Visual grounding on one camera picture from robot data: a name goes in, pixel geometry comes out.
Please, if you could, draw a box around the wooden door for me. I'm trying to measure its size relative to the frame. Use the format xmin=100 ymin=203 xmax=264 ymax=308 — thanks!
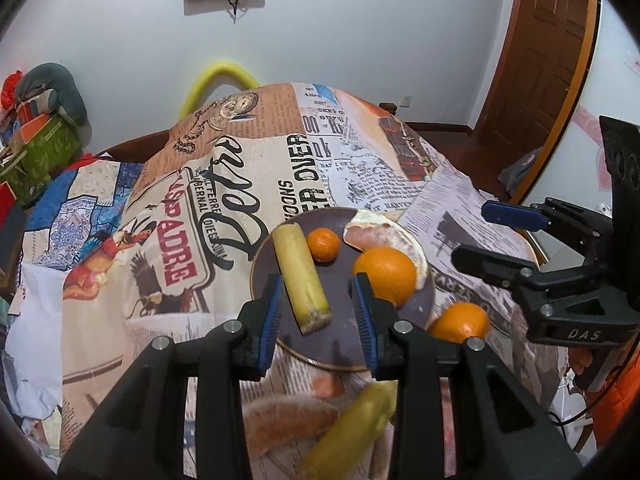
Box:
xmin=474 ymin=0 xmax=599 ymax=203

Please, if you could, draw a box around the dark purple plate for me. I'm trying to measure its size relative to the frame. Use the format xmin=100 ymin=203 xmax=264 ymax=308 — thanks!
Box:
xmin=250 ymin=207 xmax=436 ymax=372

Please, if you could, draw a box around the large orange with sticker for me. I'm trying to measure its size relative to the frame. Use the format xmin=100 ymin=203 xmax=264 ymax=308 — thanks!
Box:
xmin=352 ymin=247 xmax=416 ymax=309

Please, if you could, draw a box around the peeled pomelo segment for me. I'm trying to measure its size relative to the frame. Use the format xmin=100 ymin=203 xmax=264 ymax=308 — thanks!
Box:
xmin=242 ymin=394 xmax=340 ymax=460

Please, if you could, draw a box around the grey plush pillow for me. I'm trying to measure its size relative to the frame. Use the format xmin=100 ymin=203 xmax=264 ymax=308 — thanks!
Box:
xmin=14 ymin=63 xmax=88 ymax=127

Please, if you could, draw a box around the newspaper print tablecloth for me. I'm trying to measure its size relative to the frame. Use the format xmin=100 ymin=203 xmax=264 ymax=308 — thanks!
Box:
xmin=62 ymin=84 xmax=560 ymax=479

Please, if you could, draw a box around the red plastic bag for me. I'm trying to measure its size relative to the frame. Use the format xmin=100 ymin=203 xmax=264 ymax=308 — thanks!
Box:
xmin=0 ymin=70 xmax=23 ymax=110

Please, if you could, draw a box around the pomelo segment with rind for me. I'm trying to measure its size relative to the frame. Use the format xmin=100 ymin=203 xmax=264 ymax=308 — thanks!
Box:
xmin=343 ymin=209 xmax=430 ymax=290

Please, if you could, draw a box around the blue patchwork quilt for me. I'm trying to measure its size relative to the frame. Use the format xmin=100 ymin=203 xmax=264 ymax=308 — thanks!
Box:
xmin=16 ymin=159 xmax=155 ymax=289

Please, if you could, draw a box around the large orange front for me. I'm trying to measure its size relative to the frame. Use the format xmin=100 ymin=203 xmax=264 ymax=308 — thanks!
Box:
xmin=427 ymin=302 xmax=491 ymax=344

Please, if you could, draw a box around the green storage box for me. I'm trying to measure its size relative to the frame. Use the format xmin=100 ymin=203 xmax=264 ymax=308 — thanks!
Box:
xmin=1 ymin=115 xmax=81 ymax=206

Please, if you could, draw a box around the small tangerine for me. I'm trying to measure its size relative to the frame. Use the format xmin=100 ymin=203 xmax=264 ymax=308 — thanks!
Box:
xmin=307 ymin=228 xmax=341 ymax=263

